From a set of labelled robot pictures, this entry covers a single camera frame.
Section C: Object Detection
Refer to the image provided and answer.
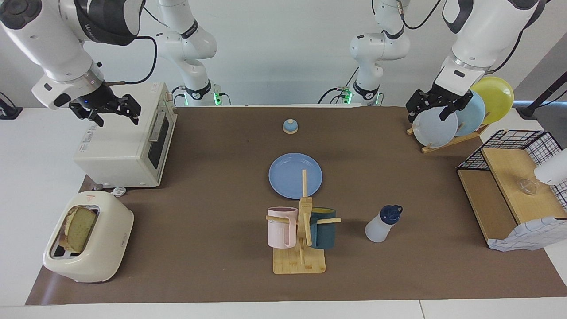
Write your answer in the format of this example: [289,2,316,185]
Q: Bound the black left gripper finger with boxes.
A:
[406,89,428,123]
[439,90,474,121]

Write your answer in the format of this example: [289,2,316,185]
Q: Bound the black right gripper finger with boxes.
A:
[115,93,142,125]
[69,103,105,128]

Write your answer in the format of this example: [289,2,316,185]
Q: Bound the toasted bread slice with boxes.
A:
[59,206,99,254]

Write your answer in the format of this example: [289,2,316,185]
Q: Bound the translucent bottle with blue cap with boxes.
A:
[365,205,404,243]

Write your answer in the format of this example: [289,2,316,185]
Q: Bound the light blue plate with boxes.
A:
[443,91,486,137]

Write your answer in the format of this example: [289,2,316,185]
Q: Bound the pale grey plate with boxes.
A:
[413,106,458,148]

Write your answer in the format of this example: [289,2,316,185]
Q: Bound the yellow plate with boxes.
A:
[470,76,514,125]

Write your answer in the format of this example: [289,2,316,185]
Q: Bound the wooden plate rack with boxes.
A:
[407,111,490,154]

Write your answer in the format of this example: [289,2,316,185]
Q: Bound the blue round plate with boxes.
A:
[268,153,323,200]

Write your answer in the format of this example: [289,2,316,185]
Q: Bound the cream toaster oven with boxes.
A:
[73,82,178,189]

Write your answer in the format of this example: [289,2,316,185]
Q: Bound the black clamp base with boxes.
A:
[0,92,23,120]

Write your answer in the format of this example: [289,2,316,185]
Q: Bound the wooden two-step shelf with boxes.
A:
[457,148,567,249]

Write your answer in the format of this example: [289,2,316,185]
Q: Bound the small clear glass object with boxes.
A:
[518,177,539,196]

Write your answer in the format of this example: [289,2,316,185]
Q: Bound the white cylinder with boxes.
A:
[534,148,567,186]

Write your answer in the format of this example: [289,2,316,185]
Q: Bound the cream two-slot toaster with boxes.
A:
[43,191,134,283]

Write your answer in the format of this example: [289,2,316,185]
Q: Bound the white checkered cloth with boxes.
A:
[489,216,567,252]

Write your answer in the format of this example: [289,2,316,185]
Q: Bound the teal mug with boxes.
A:
[309,207,337,249]

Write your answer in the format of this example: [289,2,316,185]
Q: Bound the brown table mat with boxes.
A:
[25,106,567,305]

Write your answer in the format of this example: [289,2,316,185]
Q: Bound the pink ribbed mug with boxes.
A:
[267,206,298,249]

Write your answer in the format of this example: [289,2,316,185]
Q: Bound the wooden mug tree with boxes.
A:
[266,170,342,274]

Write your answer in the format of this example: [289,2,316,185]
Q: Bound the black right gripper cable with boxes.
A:
[104,35,158,86]

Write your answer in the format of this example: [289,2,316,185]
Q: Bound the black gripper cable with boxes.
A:
[104,35,158,86]
[396,0,552,75]

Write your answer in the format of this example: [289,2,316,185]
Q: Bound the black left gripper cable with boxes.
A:
[396,0,552,75]

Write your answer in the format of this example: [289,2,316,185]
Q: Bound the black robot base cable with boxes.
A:
[318,66,360,105]

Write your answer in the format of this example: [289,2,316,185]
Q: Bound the black wire basket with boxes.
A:
[456,129,567,211]

